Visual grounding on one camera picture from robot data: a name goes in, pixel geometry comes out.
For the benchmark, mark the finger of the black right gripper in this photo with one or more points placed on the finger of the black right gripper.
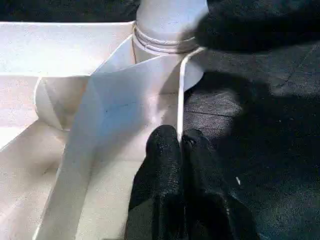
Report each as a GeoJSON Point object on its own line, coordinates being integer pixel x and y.
{"type": "Point", "coordinates": [250, 27]}

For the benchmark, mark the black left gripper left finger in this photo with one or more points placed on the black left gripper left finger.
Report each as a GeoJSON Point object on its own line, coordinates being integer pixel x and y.
{"type": "Point", "coordinates": [157, 200]}

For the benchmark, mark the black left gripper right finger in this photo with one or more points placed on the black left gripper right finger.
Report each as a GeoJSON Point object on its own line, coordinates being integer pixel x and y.
{"type": "Point", "coordinates": [215, 210]}

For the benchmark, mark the white plastic table leg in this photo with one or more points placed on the white plastic table leg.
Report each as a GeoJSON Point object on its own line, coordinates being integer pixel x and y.
{"type": "Point", "coordinates": [167, 25]}

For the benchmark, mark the white plastic table top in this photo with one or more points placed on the white plastic table top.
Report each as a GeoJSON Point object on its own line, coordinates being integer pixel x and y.
{"type": "Point", "coordinates": [50, 100]}

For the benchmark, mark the black work mat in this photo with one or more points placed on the black work mat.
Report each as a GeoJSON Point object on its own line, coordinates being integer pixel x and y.
{"type": "Point", "coordinates": [270, 150]}

